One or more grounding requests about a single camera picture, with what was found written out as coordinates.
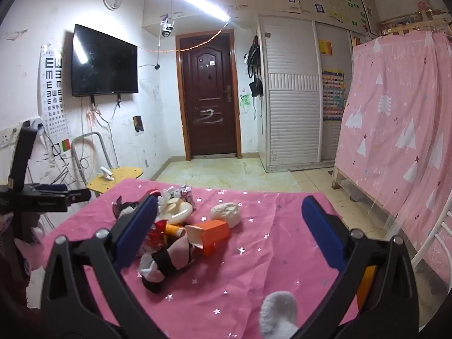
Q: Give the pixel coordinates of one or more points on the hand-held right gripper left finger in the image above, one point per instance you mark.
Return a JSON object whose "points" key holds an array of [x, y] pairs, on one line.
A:
{"points": [[137, 233]]}

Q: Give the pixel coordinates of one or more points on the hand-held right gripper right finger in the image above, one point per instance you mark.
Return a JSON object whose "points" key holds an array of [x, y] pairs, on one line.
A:
{"points": [[321, 233]]}

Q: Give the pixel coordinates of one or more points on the red yellow wrapper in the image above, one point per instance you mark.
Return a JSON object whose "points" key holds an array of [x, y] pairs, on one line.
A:
{"points": [[160, 231]]}

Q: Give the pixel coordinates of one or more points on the small orange tube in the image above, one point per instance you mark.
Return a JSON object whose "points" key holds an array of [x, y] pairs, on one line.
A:
{"points": [[174, 232]]}

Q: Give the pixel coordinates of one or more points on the beige mushroom-shaped object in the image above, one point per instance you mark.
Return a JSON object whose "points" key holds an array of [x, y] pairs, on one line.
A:
{"points": [[174, 212]]}

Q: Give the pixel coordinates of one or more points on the clear plastic wrapper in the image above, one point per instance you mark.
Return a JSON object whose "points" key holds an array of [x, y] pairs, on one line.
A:
{"points": [[183, 194]]}

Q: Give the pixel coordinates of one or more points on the yellow bin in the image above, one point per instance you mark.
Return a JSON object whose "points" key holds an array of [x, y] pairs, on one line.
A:
{"points": [[365, 282]]}

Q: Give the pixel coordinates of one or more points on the orange carton box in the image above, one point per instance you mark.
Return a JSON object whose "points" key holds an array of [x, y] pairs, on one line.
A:
{"points": [[215, 233]]}

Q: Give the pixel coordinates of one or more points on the white tissue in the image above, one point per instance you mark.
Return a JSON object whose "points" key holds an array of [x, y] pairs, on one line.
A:
{"points": [[226, 213]]}

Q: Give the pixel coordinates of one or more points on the yellow wooden stool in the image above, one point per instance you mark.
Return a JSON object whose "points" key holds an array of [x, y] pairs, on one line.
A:
{"points": [[120, 178]]}

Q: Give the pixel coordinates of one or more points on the white plastic clip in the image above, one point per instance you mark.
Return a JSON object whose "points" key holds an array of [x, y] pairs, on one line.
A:
{"points": [[107, 174]]}

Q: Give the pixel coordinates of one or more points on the pink star tablecloth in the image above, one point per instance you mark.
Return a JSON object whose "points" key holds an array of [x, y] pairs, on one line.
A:
{"points": [[247, 272]]}

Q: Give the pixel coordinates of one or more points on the yellow folding chair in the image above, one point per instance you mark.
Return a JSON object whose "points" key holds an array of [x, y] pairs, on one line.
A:
{"points": [[107, 150]]}

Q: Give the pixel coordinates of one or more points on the black clamp stand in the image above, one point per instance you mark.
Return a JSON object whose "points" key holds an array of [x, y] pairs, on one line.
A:
{"points": [[46, 199]]}

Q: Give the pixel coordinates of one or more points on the small flag sticker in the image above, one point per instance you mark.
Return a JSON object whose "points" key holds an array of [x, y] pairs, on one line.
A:
{"points": [[65, 146]]}

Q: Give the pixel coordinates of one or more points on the white metal chair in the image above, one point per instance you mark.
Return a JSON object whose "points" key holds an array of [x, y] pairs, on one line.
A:
{"points": [[441, 236]]}

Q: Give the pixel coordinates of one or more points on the white louvred wardrobe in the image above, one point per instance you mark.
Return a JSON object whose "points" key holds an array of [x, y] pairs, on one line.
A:
{"points": [[293, 113]]}

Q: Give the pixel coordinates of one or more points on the pink printed bed curtain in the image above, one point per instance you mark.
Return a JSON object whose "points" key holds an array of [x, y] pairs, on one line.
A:
{"points": [[395, 130]]}

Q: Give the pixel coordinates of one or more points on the dark brown door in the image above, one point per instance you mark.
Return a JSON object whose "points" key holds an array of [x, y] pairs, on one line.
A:
{"points": [[210, 113]]}

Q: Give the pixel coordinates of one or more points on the white plug adapter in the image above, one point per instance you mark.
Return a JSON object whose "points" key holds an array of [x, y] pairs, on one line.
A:
{"points": [[37, 125]]}

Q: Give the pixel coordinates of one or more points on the hanging black bags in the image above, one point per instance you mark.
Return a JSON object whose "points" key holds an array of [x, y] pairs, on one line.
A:
{"points": [[256, 86]]}

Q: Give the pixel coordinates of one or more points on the eye chart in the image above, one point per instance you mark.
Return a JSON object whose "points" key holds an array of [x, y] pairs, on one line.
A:
{"points": [[53, 88]]}

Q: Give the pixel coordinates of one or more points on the small doll figure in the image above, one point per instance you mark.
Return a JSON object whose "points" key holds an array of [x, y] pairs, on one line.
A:
{"points": [[422, 3]]}

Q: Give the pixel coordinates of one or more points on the open wall box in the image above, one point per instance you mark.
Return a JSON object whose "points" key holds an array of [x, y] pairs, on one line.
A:
{"points": [[138, 124]]}

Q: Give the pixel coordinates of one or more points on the colourful wall chart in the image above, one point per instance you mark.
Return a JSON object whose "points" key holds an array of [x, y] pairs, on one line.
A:
{"points": [[332, 95]]}

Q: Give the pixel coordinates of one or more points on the green wall sticker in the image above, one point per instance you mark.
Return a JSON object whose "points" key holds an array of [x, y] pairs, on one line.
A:
{"points": [[245, 99]]}

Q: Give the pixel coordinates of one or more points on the white wall sockets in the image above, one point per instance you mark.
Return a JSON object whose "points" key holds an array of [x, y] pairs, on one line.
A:
{"points": [[9, 135]]}

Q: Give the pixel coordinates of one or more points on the black wall television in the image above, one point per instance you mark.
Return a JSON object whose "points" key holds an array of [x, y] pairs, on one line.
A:
{"points": [[104, 61]]}

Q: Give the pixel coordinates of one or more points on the yellow wall poster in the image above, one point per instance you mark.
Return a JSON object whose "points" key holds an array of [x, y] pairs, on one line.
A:
{"points": [[325, 47]]}

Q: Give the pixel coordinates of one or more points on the white security camera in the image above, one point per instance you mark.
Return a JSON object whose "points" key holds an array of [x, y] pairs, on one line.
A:
{"points": [[167, 27]]}

